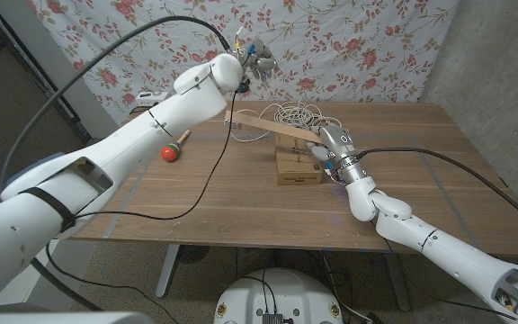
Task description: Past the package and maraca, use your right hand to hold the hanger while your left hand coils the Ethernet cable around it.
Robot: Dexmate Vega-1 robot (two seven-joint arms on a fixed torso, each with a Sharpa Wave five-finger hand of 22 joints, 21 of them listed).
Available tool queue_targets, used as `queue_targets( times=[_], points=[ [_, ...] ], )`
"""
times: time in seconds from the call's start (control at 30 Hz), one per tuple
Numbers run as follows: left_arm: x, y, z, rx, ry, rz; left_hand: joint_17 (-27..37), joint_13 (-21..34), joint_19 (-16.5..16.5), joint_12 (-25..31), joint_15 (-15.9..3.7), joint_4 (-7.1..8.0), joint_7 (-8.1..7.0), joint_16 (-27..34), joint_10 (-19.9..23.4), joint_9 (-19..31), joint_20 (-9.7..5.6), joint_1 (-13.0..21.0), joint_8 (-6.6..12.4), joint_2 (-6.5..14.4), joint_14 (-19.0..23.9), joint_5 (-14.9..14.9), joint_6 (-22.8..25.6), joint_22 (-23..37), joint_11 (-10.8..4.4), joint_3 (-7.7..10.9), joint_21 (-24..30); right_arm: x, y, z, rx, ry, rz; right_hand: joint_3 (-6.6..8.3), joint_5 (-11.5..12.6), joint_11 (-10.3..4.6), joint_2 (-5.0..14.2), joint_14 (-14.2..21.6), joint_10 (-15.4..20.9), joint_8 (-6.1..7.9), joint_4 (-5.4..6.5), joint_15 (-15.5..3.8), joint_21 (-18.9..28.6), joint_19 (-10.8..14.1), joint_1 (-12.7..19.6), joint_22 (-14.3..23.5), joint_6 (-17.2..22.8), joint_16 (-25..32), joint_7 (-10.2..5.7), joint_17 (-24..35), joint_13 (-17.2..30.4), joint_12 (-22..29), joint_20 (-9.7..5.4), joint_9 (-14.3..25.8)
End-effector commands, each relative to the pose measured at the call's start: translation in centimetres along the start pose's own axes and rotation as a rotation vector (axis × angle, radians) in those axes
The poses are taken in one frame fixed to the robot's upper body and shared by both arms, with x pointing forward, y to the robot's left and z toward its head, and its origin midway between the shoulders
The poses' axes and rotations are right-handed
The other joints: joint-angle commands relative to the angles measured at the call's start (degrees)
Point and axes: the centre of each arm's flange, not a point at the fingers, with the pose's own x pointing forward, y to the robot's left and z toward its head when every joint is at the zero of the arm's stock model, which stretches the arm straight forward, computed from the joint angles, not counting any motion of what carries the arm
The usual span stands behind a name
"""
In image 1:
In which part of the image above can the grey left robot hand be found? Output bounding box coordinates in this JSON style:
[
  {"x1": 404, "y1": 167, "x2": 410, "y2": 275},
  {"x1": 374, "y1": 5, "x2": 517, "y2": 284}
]
[{"x1": 239, "y1": 37, "x2": 281, "y2": 82}]

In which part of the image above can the white robot torso base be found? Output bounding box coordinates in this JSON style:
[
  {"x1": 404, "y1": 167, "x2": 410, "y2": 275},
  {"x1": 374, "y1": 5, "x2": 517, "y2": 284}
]
[{"x1": 213, "y1": 268, "x2": 344, "y2": 324}]

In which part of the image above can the white Ethernet cable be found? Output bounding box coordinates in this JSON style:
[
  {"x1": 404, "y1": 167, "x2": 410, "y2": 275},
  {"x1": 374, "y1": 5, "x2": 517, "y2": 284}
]
[{"x1": 229, "y1": 25, "x2": 346, "y2": 144}]

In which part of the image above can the colourful wooden maraca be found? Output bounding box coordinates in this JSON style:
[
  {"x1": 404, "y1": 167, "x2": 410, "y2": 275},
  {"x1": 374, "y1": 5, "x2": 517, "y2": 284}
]
[{"x1": 160, "y1": 129, "x2": 192, "y2": 163}]

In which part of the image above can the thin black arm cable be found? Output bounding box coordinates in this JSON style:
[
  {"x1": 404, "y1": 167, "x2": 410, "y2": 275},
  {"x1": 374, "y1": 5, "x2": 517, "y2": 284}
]
[
  {"x1": 45, "y1": 89, "x2": 237, "y2": 324},
  {"x1": 369, "y1": 220, "x2": 507, "y2": 316}
]

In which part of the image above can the grey table leg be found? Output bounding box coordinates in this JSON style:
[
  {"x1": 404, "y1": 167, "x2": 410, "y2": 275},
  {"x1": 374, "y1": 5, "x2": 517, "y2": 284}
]
[{"x1": 383, "y1": 251, "x2": 413, "y2": 312}]

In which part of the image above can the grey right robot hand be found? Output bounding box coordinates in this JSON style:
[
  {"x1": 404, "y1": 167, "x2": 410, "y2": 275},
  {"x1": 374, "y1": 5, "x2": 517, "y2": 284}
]
[{"x1": 306, "y1": 125, "x2": 358, "y2": 166}]

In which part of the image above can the wooden clip hanger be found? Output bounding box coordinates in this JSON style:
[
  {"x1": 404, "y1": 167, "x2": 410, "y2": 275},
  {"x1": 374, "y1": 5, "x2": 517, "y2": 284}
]
[{"x1": 223, "y1": 110, "x2": 326, "y2": 145}]

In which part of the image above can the floral backdrop cloth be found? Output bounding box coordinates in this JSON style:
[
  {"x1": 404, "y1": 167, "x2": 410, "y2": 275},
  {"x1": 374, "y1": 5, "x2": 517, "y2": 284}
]
[{"x1": 24, "y1": 0, "x2": 460, "y2": 127}]

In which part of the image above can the white floor cable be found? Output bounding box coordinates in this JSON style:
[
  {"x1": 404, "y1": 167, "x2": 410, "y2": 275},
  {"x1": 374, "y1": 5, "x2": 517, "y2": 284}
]
[{"x1": 321, "y1": 254, "x2": 373, "y2": 324}]

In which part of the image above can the black round floor fan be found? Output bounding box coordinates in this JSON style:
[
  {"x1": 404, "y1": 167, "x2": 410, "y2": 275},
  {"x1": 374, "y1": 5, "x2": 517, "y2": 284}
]
[{"x1": 177, "y1": 245, "x2": 210, "y2": 265}]

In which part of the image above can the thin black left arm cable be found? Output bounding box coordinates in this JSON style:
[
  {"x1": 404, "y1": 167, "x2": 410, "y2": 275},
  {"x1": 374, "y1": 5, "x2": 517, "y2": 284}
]
[{"x1": 45, "y1": 89, "x2": 237, "y2": 324}]

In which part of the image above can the blue padded stool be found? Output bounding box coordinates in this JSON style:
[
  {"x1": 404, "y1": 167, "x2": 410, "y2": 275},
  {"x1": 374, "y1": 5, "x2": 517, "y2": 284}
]
[{"x1": 0, "y1": 151, "x2": 67, "y2": 199}]

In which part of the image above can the white power strip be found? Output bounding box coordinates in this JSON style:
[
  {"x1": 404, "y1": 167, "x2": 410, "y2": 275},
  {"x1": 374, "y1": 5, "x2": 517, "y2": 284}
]
[{"x1": 135, "y1": 91, "x2": 170, "y2": 108}]

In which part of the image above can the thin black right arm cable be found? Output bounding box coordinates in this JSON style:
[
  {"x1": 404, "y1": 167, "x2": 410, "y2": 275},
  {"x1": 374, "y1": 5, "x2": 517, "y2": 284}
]
[{"x1": 369, "y1": 220, "x2": 507, "y2": 316}]

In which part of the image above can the brown cardboard package box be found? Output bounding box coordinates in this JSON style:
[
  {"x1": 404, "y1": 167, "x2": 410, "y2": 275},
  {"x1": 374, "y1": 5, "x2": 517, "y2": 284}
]
[{"x1": 275, "y1": 132, "x2": 324, "y2": 186}]

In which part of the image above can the white table leg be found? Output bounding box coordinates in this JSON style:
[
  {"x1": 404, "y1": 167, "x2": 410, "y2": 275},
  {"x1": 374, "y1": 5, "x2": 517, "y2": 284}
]
[{"x1": 155, "y1": 244, "x2": 182, "y2": 300}]

